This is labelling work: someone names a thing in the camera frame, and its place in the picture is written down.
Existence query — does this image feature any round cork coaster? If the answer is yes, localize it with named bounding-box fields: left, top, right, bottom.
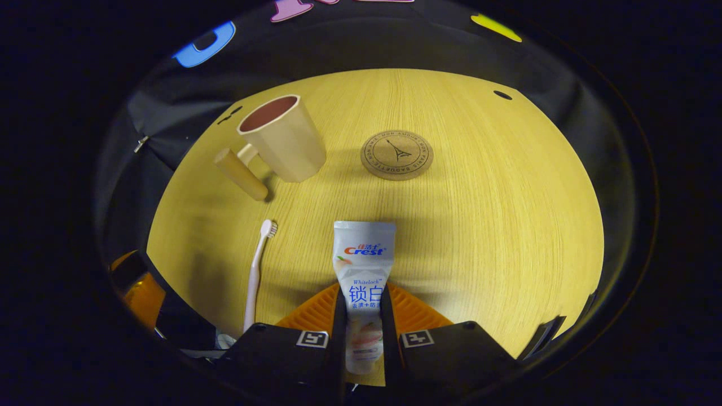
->
left=360, top=130, right=434, bottom=181

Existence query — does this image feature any beige cup with wooden handle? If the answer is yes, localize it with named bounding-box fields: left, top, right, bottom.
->
left=213, top=94, right=327, bottom=202

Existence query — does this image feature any black backdrop cloth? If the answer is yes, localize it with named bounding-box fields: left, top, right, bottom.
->
left=95, top=0, right=638, bottom=266

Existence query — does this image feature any white toothpaste tube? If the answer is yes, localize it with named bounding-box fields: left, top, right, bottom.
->
left=333, top=220, right=397, bottom=376

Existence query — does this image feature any pink toothbrush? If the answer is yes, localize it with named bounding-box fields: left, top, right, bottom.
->
left=243, top=219, right=278, bottom=333

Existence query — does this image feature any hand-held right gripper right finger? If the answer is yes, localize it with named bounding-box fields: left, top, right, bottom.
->
left=381, top=282, right=520, bottom=404

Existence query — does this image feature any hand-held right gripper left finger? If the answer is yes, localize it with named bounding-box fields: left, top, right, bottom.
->
left=217, top=282, right=346, bottom=406

